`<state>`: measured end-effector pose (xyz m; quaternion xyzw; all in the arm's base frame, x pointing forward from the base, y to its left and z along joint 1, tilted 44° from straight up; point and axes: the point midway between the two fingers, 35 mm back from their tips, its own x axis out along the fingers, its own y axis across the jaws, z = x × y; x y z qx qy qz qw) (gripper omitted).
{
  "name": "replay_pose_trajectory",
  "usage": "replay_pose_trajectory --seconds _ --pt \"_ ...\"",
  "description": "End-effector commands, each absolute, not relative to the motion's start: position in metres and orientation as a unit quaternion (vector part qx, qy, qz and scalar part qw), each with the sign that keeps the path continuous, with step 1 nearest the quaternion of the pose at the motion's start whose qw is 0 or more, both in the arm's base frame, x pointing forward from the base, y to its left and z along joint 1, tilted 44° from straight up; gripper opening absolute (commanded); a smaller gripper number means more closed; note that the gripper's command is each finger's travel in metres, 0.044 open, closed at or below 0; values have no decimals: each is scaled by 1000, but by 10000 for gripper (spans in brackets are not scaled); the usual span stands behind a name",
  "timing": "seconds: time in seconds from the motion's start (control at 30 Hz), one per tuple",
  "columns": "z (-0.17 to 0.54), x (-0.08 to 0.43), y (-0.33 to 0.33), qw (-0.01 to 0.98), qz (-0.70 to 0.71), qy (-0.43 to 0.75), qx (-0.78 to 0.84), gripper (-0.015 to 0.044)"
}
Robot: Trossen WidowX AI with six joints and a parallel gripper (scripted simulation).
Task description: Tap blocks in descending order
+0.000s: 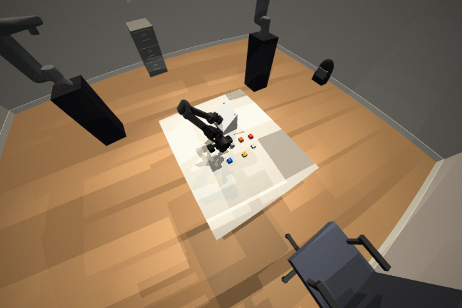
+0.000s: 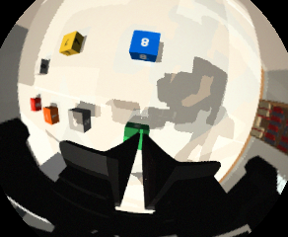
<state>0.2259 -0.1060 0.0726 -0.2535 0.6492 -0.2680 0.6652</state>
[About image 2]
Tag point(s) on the red block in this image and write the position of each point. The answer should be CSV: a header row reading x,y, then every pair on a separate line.
x,y
36,104

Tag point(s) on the orange block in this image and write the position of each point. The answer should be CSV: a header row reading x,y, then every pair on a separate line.
x,y
50,114

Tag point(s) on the green block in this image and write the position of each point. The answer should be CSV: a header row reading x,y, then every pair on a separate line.
x,y
131,128

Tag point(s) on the blue block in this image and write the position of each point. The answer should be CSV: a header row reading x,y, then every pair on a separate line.
x,y
144,45

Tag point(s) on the yellow block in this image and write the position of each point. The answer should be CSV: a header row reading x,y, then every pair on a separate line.
x,y
71,44

